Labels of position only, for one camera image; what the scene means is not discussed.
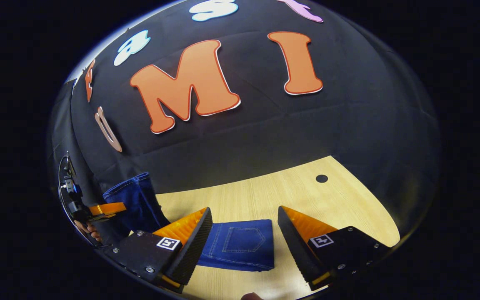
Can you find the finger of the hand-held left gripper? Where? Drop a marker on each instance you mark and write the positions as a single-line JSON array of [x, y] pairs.
[[106, 208]]

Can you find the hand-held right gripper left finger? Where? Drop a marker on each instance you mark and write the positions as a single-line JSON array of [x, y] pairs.
[[192, 250]]

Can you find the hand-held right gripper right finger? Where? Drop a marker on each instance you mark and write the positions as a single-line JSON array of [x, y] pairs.
[[296, 250]]

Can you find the blue denim jeans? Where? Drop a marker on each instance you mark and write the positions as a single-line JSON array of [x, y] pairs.
[[240, 246]]

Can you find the black backdrop cloth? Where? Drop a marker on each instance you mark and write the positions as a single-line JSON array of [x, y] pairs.
[[327, 125]]

